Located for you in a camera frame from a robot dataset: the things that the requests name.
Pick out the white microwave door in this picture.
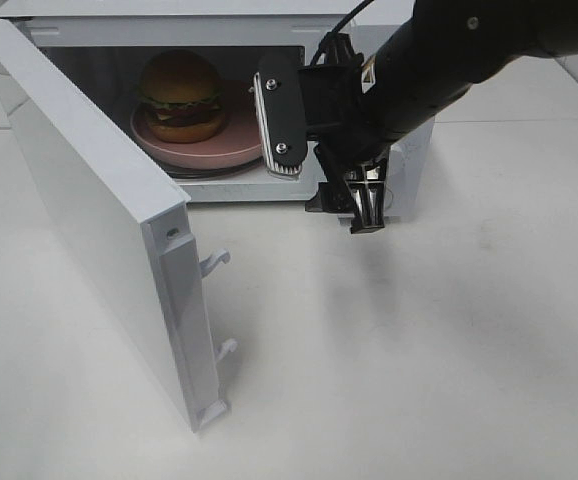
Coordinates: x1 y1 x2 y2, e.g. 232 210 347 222
0 20 237 431

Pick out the glass microwave turntable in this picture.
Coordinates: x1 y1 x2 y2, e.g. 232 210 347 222
158 157 263 180

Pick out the white microwave oven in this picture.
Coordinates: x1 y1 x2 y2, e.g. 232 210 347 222
0 1 353 204

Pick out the pink plate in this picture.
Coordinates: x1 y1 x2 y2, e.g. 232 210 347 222
130 80 262 170

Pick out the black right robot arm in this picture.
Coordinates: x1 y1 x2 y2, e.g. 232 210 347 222
300 1 578 234

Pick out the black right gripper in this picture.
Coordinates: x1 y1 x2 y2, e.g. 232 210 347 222
298 34 399 234

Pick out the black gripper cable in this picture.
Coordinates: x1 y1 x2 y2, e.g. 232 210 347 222
308 0 373 69

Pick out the burger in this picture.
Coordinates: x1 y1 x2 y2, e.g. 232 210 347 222
138 49 226 144

